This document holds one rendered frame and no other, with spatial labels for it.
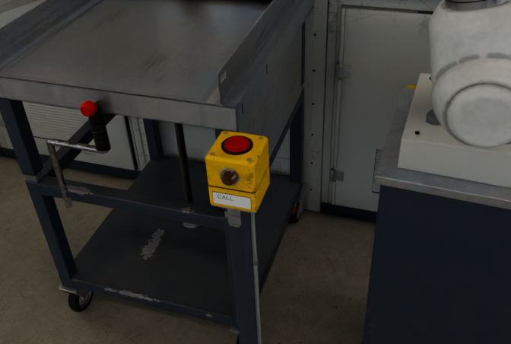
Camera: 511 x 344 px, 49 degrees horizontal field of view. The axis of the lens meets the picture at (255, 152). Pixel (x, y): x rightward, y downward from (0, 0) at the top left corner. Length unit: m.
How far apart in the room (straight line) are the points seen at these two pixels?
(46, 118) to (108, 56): 1.06
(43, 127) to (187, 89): 1.31
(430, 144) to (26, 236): 1.57
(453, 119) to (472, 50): 0.10
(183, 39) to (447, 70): 0.72
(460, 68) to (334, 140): 1.09
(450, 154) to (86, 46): 0.85
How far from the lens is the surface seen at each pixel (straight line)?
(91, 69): 1.28
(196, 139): 2.06
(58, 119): 2.32
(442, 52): 0.83
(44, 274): 2.04
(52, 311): 1.92
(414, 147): 1.05
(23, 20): 1.46
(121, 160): 2.27
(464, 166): 1.07
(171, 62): 1.26
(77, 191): 1.46
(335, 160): 1.91
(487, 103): 0.80
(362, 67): 1.71
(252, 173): 0.84
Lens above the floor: 1.40
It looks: 36 degrees down
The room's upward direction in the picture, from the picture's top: 3 degrees counter-clockwise
